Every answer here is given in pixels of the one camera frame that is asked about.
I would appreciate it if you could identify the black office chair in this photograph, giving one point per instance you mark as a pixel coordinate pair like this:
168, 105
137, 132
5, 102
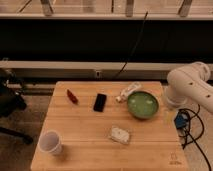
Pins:
10, 99

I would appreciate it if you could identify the wall power outlet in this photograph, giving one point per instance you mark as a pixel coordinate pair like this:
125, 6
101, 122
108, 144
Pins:
98, 74

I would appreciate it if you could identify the black smartphone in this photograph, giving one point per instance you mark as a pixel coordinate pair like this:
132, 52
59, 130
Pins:
100, 102

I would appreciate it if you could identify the white packet in wrapper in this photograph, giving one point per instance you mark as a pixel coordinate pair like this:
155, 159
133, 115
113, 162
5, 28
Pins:
119, 135

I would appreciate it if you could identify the wooden table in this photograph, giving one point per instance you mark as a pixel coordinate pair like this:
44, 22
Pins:
99, 134

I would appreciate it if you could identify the red chili pepper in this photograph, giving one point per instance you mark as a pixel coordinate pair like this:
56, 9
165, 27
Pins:
72, 97

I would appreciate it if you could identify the green bowl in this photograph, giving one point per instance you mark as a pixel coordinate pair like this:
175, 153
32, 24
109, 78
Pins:
142, 105

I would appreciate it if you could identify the blue cable connector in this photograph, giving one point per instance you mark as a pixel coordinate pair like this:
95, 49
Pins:
180, 122

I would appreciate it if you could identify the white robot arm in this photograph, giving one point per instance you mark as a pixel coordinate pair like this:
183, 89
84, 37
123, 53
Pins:
189, 81

